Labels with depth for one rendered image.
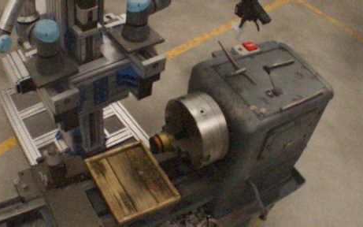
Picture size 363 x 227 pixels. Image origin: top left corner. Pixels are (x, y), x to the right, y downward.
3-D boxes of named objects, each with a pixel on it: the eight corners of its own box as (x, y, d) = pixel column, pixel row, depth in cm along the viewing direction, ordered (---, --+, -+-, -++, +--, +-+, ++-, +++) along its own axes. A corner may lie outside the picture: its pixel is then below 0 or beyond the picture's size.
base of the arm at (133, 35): (116, 31, 197) (116, 16, 190) (139, 24, 205) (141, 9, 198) (131, 46, 190) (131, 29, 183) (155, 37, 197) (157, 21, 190)
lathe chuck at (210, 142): (175, 117, 187) (192, 78, 161) (208, 173, 175) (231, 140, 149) (158, 124, 183) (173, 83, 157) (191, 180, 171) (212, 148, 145)
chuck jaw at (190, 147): (194, 133, 162) (209, 152, 155) (192, 141, 165) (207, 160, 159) (170, 142, 157) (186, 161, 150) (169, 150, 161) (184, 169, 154)
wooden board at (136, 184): (141, 144, 185) (142, 139, 183) (179, 201, 166) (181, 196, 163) (85, 164, 172) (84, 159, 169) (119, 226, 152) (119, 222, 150)
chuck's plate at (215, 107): (181, 116, 189) (199, 76, 163) (214, 170, 176) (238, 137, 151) (175, 117, 187) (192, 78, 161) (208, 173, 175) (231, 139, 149)
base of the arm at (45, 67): (31, 62, 173) (29, 46, 166) (57, 52, 180) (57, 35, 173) (41, 79, 165) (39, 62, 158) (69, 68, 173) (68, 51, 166)
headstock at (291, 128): (262, 87, 227) (279, 35, 199) (313, 143, 200) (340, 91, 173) (177, 118, 200) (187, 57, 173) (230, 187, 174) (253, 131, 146)
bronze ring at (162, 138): (167, 123, 161) (147, 130, 157) (179, 138, 156) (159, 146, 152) (165, 139, 168) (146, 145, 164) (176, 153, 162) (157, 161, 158)
